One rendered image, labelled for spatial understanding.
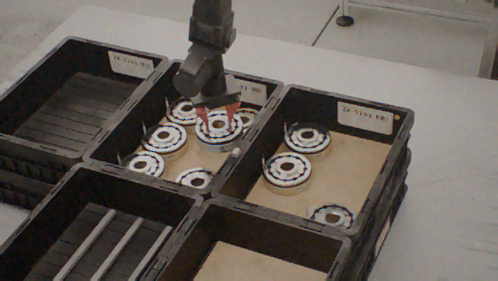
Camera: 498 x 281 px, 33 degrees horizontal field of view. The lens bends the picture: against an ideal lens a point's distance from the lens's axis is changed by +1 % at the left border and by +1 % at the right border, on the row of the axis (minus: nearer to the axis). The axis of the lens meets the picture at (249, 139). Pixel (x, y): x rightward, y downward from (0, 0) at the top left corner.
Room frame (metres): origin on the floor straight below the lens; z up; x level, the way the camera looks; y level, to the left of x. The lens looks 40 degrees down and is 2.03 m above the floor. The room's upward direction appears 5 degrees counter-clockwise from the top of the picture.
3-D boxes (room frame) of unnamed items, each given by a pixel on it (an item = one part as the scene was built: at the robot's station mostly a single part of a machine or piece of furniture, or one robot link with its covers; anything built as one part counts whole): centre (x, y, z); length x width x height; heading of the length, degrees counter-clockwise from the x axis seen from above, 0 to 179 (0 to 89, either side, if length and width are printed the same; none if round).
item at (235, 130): (1.38, 0.06, 0.93); 0.10 x 0.10 x 0.01
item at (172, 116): (1.54, 0.14, 0.86); 0.10 x 0.10 x 0.01
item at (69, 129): (1.56, 0.39, 0.87); 0.40 x 0.30 x 0.11; 152
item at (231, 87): (1.38, 0.07, 1.05); 0.10 x 0.07 x 0.07; 106
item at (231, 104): (1.38, 0.05, 0.98); 0.07 x 0.07 x 0.09; 16
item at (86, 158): (1.42, 0.13, 0.92); 0.40 x 0.30 x 0.02; 152
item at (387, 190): (1.27, -0.14, 0.87); 0.40 x 0.30 x 0.11; 152
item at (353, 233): (1.27, -0.14, 0.92); 0.40 x 0.30 x 0.02; 152
